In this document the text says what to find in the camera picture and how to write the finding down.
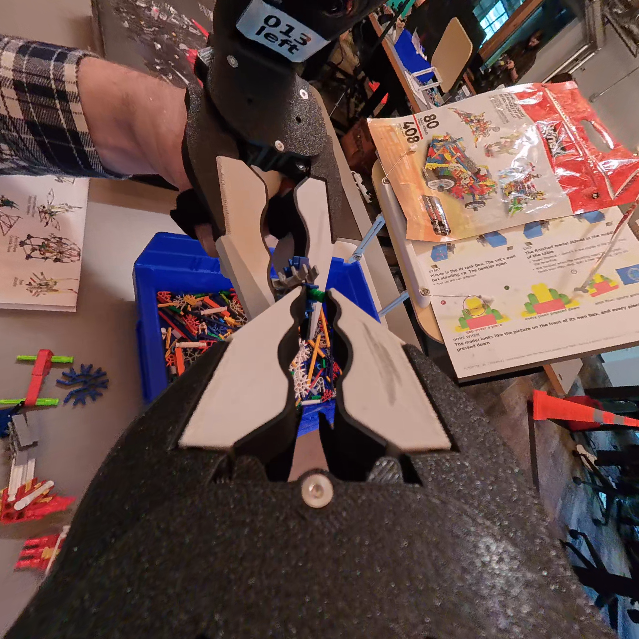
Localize blue snowflake toy assembly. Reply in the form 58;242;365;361
275;255;325;302

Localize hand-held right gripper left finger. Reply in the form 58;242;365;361
180;288;307;478

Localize blue plastic bin with label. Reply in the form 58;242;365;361
133;232;382;412

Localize orange traffic cone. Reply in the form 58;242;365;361
530;390;639;430

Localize toy kit plastic bag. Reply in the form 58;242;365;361
367;80;639;244

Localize round wooden board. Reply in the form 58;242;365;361
372;160;445;345

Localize black printed toy box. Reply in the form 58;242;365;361
90;0;218;63

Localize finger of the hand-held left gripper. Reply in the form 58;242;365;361
215;155;278;318
290;175;335;292

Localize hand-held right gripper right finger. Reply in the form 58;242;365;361
322;290;453;479

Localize instruction booklet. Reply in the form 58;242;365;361
405;205;639;382

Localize person's left hand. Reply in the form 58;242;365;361
100;55;197;192

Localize red green toy assembly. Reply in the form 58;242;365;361
0;348;108;412

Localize green wheeled toy model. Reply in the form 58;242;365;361
0;410;78;575

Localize white stand base blue posts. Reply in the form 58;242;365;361
350;213;412;322

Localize pile of construction toy pieces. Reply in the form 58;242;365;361
155;288;345;408

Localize white printed instruction sheet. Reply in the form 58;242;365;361
0;175;91;312

